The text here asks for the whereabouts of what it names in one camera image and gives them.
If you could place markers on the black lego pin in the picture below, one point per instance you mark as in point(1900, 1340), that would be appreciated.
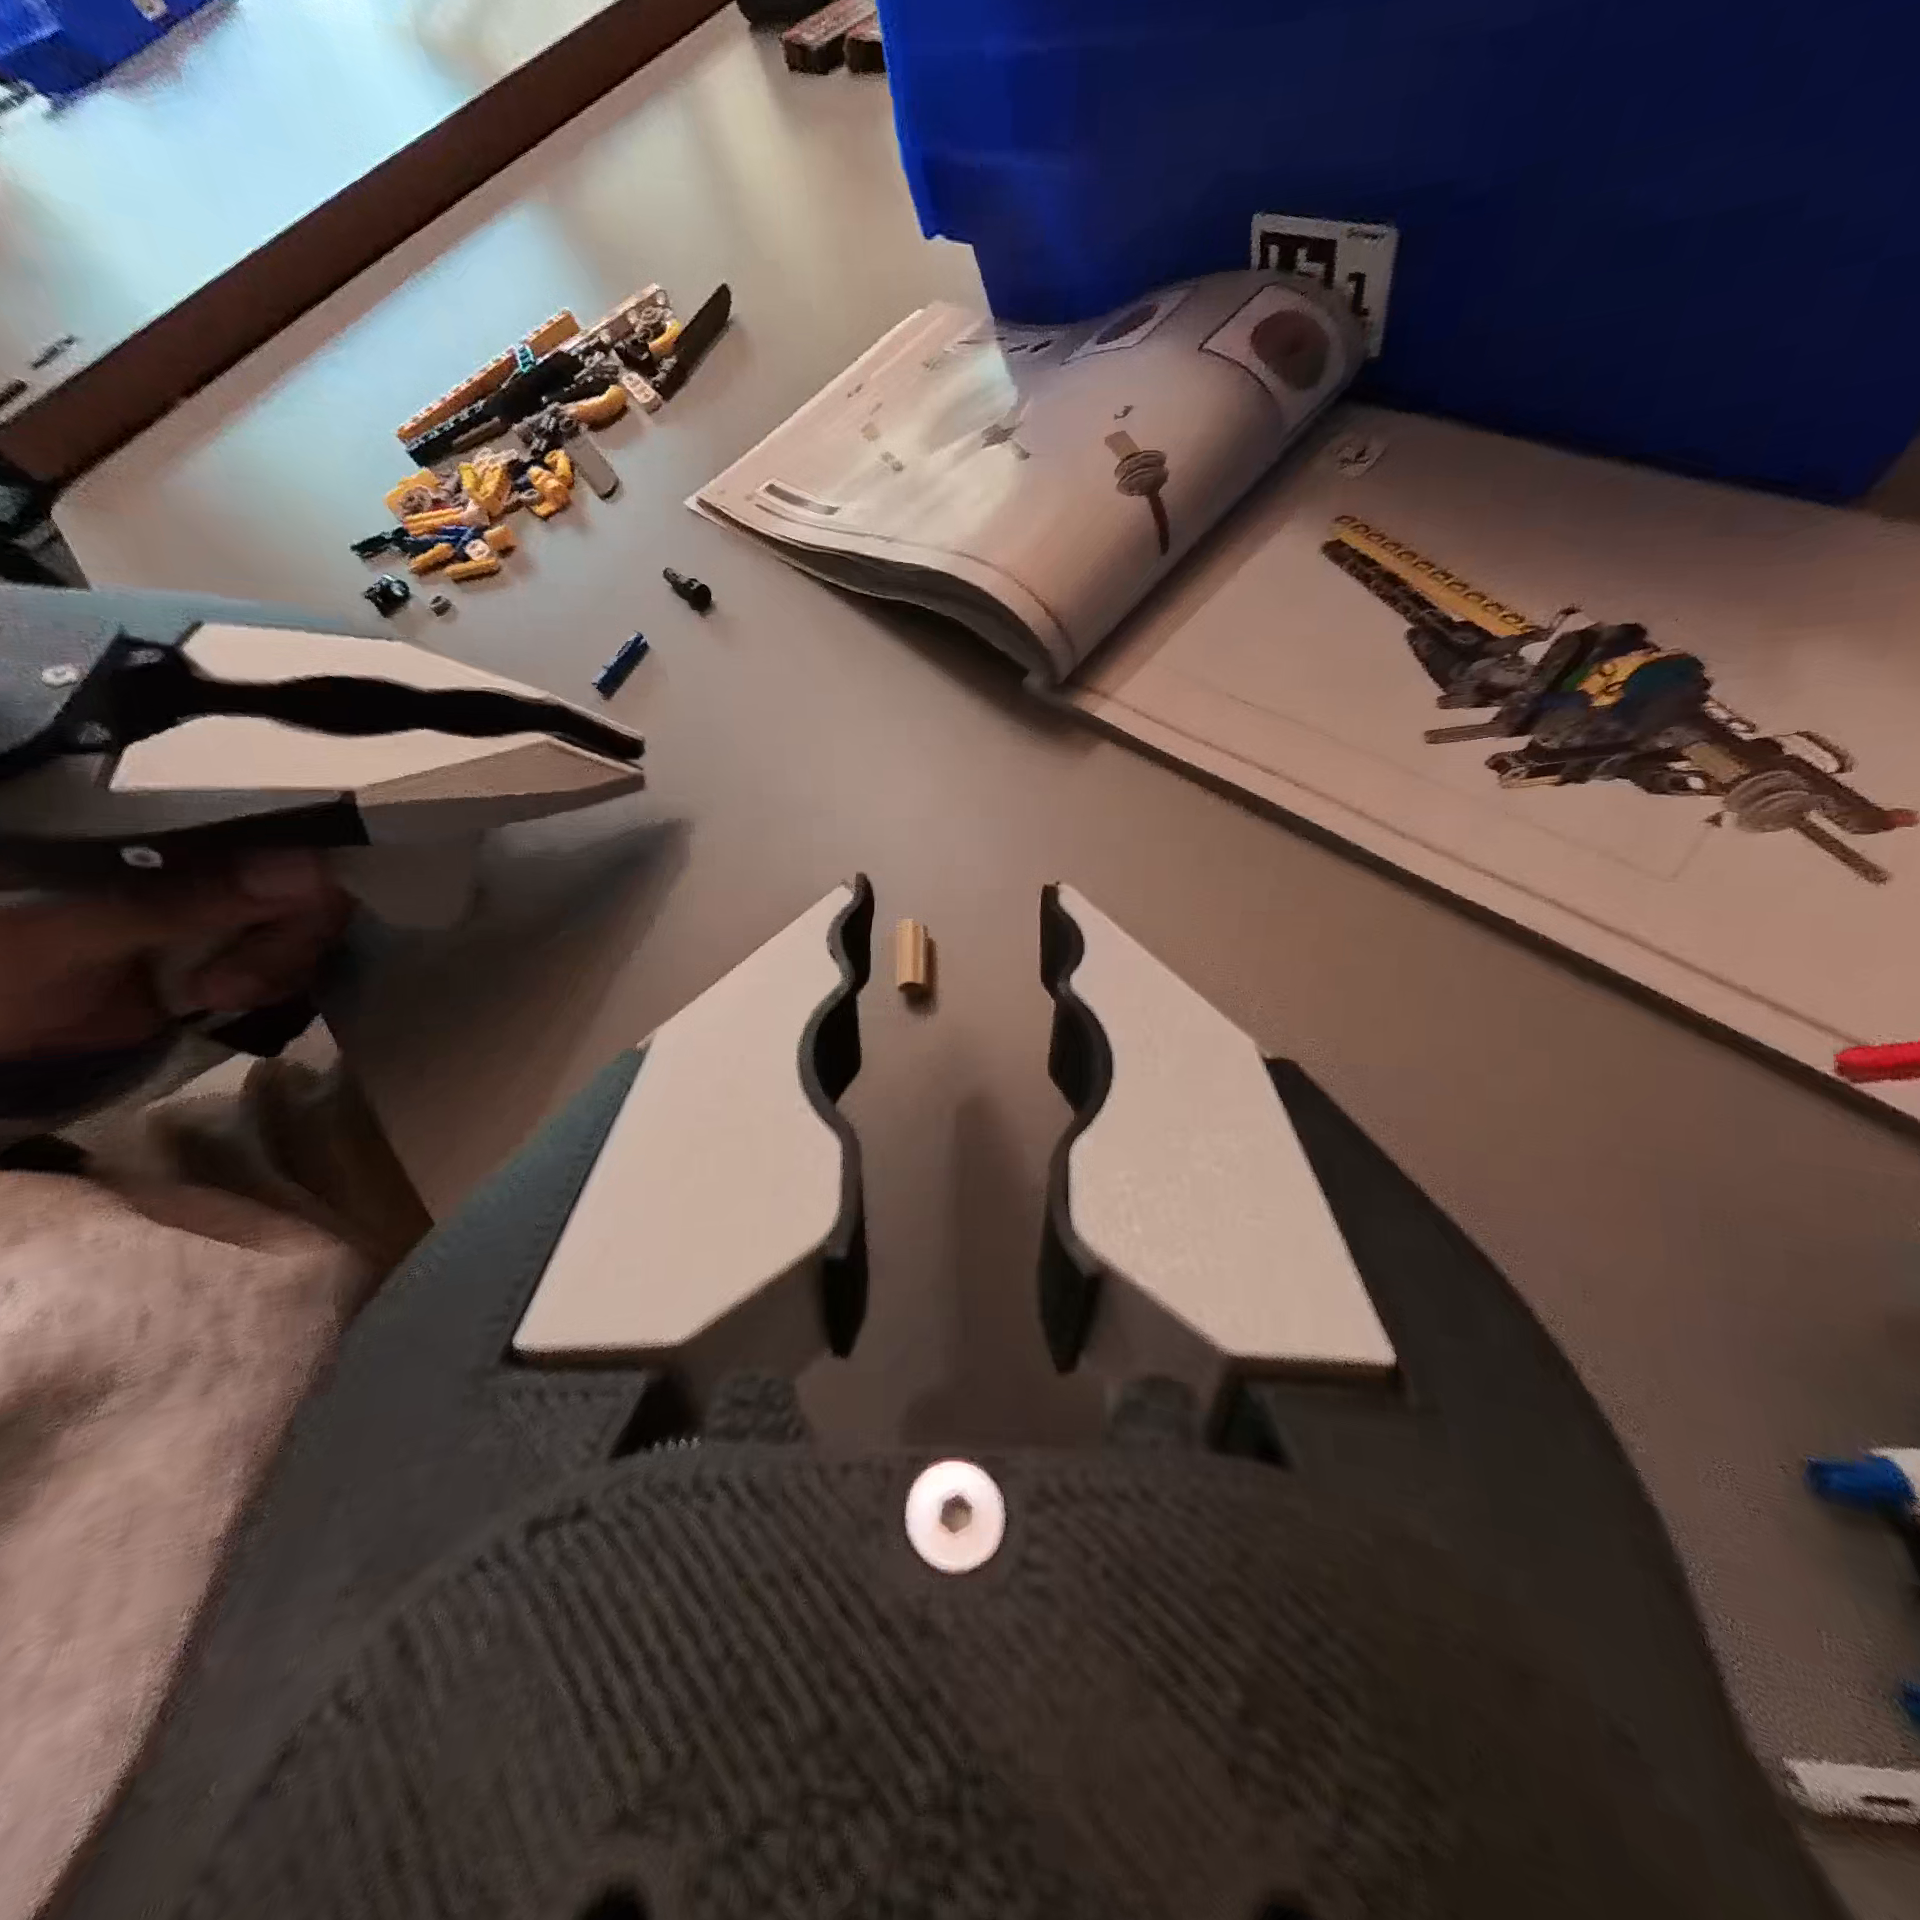
point(691, 589)

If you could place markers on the person's beige clothing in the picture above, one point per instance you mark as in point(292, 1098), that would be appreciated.
point(119, 1425)

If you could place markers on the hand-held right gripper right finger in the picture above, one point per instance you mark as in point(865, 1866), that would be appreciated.
point(1231, 1200)

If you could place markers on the small blue crate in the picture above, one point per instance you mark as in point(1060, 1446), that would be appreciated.
point(89, 37)

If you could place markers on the large blue storage bin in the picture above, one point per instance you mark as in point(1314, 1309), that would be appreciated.
point(1500, 150)

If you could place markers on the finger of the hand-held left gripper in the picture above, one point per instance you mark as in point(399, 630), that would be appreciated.
point(375, 765)
point(329, 657)

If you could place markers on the person's left hand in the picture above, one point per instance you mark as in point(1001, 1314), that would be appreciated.
point(255, 938)

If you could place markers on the black white lego assembly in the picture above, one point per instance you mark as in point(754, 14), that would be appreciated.
point(1882, 1062)

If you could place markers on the white printed marker card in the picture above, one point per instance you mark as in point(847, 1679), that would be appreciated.
point(1357, 285)

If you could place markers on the dark brown box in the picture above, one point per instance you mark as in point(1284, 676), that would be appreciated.
point(833, 37)

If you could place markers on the pile of loose lego pieces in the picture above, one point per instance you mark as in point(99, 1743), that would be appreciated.
point(481, 511)

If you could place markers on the tan lego connector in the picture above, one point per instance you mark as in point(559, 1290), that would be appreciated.
point(915, 956)

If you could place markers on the open lego instruction booklet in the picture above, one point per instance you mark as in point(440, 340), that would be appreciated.
point(1500, 676)

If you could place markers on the blue lego pin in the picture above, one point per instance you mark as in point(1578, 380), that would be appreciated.
point(619, 666)

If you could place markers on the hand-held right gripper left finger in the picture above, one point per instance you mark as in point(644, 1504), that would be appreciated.
point(704, 1200)

